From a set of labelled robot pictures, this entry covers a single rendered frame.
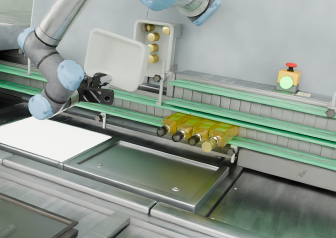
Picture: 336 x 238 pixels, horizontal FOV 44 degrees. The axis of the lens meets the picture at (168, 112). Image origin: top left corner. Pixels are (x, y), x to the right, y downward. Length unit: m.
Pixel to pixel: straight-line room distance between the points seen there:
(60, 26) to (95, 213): 0.53
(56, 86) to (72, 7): 0.22
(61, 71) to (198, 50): 0.71
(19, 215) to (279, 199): 0.81
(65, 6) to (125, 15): 0.73
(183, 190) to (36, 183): 0.45
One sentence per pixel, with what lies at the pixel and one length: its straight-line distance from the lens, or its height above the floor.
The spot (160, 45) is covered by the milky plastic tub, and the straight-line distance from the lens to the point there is 1.76.
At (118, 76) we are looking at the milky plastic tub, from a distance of 1.52.
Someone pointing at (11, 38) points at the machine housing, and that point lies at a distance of 2.12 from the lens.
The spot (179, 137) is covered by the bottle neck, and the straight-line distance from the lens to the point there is 1.37.
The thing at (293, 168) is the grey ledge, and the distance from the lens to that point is 1.57.
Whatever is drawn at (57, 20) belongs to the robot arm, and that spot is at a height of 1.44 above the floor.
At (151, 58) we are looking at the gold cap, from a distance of 1.73.
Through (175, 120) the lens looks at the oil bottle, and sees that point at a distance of 1.45.
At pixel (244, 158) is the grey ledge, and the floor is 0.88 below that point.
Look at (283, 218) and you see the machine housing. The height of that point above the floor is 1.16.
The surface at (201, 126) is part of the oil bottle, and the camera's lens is 1.43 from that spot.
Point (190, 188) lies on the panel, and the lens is 1.33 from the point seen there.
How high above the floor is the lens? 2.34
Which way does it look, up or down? 62 degrees down
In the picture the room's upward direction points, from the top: 117 degrees counter-clockwise
